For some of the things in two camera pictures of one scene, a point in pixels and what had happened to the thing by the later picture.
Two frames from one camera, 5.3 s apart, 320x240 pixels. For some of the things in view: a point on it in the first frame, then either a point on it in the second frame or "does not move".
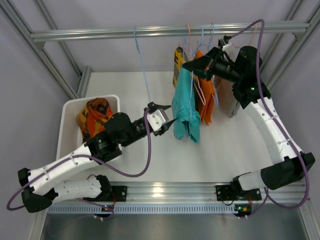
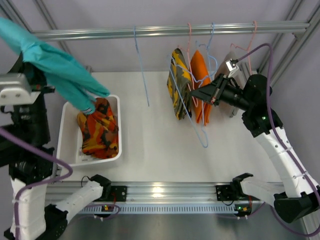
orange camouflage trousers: (92, 117) does not move
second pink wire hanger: (250, 40) does not move
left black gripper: (152, 110) to (25, 72)
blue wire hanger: (202, 29) to (184, 65)
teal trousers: (185, 118) to (69, 82)
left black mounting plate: (118, 194) does not move
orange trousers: (205, 94) does not move
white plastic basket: (69, 137) does not move
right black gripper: (210, 64) to (218, 90)
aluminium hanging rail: (62, 33) does not move
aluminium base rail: (187, 193) does not move
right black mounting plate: (224, 193) does not move
